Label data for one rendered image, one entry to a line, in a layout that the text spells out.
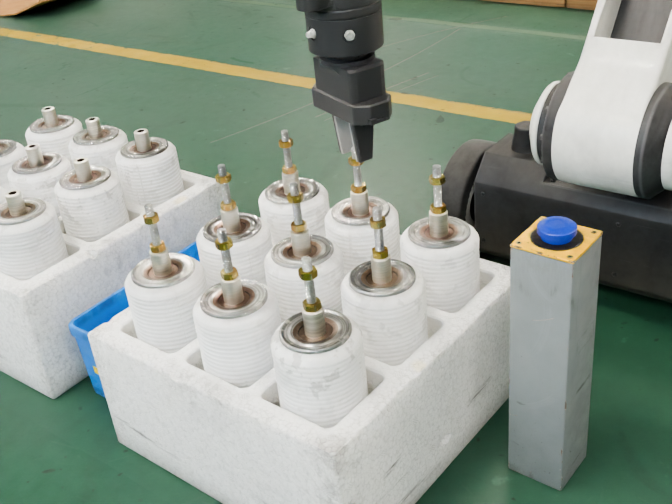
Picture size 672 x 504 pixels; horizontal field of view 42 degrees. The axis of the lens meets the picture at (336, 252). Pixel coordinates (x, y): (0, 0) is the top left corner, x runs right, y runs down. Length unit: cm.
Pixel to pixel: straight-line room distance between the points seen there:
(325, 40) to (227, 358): 37
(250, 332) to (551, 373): 33
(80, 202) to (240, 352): 45
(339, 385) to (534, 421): 25
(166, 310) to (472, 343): 36
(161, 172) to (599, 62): 66
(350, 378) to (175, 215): 56
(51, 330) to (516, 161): 72
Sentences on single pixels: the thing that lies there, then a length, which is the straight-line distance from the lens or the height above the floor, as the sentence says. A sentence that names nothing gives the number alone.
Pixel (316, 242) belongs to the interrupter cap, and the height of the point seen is 25.
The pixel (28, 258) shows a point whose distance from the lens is 127.
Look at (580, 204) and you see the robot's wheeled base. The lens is 128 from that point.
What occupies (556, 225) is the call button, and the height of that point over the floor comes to 33.
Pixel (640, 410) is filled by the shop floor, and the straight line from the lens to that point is 120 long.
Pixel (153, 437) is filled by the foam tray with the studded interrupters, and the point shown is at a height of 5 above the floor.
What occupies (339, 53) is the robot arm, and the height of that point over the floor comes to 47.
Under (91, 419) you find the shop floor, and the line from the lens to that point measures 127.
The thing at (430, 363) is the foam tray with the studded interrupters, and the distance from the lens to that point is 96.
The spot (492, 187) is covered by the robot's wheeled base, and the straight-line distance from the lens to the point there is 133.
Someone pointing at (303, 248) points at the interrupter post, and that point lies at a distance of 103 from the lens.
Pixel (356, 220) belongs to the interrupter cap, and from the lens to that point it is 109.
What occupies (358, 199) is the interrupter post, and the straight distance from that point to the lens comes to 110.
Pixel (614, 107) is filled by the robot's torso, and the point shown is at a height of 37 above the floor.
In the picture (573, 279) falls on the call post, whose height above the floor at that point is 29.
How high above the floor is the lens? 77
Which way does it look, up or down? 30 degrees down
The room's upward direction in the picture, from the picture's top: 6 degrees counter-clockwise
